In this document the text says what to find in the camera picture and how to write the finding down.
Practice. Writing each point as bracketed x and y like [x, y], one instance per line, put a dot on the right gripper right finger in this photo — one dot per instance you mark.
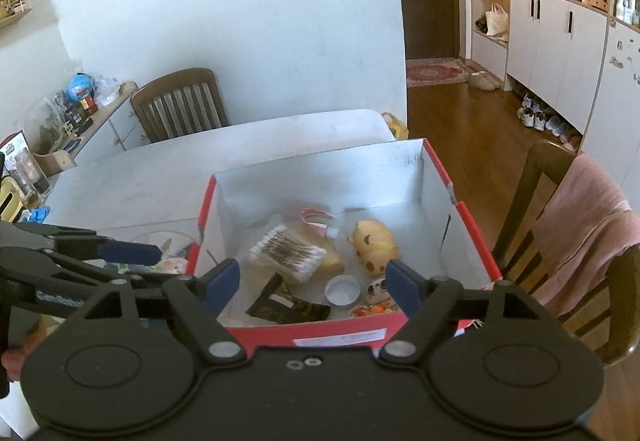
[428, 305]

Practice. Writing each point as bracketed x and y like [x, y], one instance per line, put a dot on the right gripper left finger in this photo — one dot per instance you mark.
[195, 306]

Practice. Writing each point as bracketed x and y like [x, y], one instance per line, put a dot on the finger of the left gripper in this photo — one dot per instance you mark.
[138, 279]
[83, 244]

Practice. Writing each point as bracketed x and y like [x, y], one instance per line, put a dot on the cartoon face plush keychain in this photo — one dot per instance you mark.
[378, 295]

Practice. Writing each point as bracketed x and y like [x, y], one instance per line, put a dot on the small orange toy figure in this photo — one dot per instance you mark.
[372, 310]

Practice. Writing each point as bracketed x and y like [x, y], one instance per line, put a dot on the black snack packet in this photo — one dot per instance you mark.
[276, 304]

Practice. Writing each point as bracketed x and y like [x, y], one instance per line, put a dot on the orange dog squishy toy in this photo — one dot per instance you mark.
[375, 246]

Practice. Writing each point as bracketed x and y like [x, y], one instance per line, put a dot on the small white round tin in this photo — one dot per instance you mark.
[342, 291]

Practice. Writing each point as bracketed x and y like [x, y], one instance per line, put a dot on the cotton swab pack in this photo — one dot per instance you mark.
[287, 253]

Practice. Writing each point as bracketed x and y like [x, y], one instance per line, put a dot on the red cardboard box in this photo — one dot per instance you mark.
[402, 184]

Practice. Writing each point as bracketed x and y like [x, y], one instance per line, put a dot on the red white small wrapper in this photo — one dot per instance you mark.
[318, 222]

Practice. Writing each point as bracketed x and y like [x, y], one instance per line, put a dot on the person's left hand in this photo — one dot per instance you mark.
[14, 358]

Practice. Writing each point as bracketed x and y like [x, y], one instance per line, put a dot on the blue cloth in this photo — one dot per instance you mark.
[39, 215]

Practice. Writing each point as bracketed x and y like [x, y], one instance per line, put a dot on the low wooden side cabinet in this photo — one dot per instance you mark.
[115, 130]

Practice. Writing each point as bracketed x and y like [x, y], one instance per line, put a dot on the blue globe toy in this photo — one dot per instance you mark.
[79, 87]

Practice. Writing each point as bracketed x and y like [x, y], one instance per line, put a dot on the pink towel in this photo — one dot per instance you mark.
[586, 224]

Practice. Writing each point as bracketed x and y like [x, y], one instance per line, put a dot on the yellow bag on floor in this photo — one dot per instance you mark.
[397, 127]

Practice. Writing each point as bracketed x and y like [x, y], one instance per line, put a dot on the wooden chair with towel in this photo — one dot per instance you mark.
[607, 318]

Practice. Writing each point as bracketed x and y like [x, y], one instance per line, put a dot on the red doormat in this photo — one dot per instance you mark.
[435, 72]

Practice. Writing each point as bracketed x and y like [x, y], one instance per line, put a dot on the white tote bag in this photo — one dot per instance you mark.
[497, 21]

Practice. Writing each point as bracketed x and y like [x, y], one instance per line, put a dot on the wooden chair at wall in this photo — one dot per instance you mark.
[181, 103]

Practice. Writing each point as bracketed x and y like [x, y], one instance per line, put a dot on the white wall cabinet unit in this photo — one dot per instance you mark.
[576, 64]

